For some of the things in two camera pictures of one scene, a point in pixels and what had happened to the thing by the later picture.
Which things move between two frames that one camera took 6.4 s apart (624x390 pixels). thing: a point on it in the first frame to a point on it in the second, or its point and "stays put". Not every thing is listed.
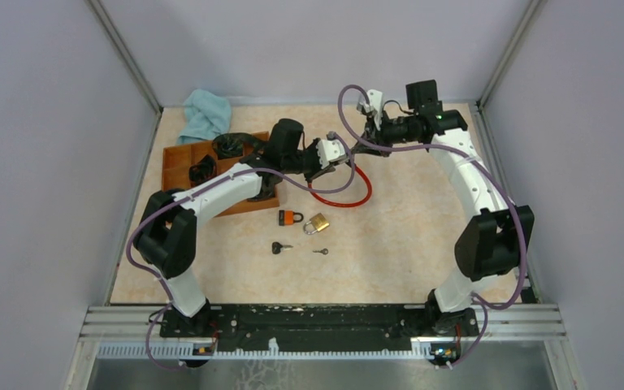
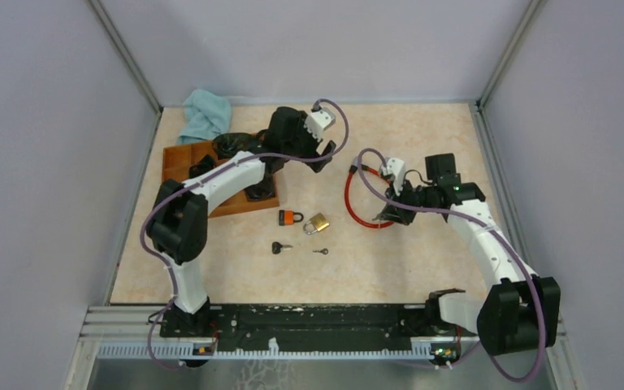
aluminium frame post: x=122 y=52 stays put
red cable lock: x=340 y=205 to x=354 y=166
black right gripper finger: x=359 y=148 to x=389 y=213
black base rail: x=317 y=327 stays put
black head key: x=276 y=248 stays put
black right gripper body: x=392 y=132 to x=414 y=197
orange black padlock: x=288 y=217 stays put
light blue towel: x=206 y=115 stays put
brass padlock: x=315 y=223 stays put
